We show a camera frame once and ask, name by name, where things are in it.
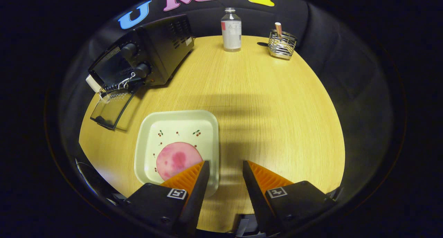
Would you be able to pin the striped paper tube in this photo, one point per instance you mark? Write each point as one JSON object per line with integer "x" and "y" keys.
{"x": 278, "y": 27}

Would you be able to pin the clear glass bottle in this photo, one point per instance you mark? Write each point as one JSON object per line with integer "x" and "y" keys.
{"x": 231, "y": 34}

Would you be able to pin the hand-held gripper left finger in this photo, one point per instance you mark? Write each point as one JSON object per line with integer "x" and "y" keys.
{"x": 193, "y": 203}

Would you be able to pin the pink round ham slice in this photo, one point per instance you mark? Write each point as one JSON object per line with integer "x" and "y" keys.
{"x": 176, "y": 158}

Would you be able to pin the white square plate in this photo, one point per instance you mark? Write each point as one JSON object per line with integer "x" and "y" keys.
{"x": 183, "y": 124}

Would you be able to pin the black toaster oven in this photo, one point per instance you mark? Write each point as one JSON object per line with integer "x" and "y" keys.
{"x": 162, "y": 51}

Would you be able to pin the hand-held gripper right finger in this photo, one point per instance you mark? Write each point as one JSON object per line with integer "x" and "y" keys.
{"x": 258, "y": 203}

